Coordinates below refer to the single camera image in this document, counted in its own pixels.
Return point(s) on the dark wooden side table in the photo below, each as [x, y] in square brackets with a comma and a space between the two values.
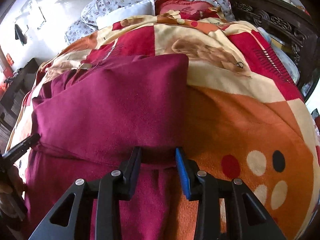
[11, 99]

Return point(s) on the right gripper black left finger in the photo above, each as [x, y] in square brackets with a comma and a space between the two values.
[70, 217]

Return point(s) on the orange red patterned blanket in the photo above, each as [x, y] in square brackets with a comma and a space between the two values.
[244, 116]

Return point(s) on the white pillow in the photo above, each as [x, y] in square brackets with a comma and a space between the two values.
[145, 7]

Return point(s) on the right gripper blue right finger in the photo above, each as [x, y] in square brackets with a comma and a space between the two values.
[226, 209]

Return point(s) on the maroon t-shirt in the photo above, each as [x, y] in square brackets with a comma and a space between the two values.
[90, 121]

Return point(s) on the left hand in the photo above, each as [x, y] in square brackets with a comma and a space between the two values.
[12, 187]

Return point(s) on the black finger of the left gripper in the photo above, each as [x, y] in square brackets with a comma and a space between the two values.
[16, 152]

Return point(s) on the red pillow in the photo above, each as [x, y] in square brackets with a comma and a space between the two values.
[190, 10]

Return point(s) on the dark hanging garment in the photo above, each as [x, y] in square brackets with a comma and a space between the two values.
[19, 35]

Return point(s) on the dark carved wooden headboard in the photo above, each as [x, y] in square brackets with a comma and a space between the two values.
[292, 26]

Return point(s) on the red wall decoration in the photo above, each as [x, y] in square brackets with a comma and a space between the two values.
[5, 71]

